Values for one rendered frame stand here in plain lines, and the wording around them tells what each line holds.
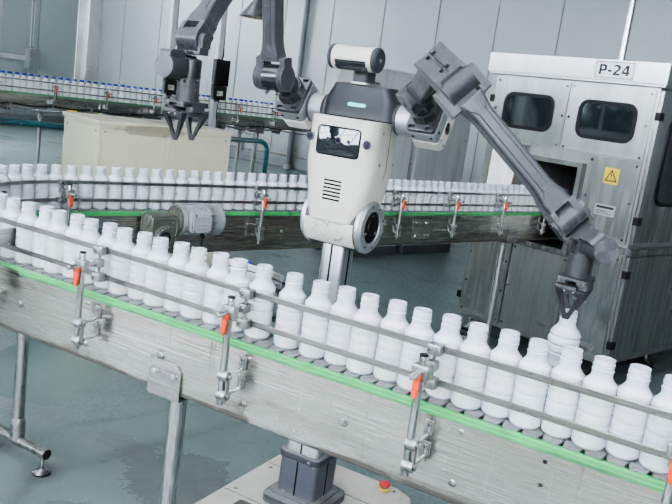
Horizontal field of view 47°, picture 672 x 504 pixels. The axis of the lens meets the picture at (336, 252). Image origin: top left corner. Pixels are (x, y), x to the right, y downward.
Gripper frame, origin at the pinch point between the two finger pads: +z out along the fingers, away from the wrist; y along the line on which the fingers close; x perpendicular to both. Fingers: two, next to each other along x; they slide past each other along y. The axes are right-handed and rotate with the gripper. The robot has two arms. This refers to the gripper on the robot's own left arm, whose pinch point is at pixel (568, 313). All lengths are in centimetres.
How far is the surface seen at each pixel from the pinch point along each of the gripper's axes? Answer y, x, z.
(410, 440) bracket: -50, 13, 21
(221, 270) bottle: -40, 69, 3
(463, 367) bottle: -41.9, 8.3, 6.2
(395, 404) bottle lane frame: -44, 20, 17
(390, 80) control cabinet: 522, 320, -61
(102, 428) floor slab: 57, 194, 119
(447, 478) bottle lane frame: -44, 6, 28
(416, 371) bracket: -51, 14, 7
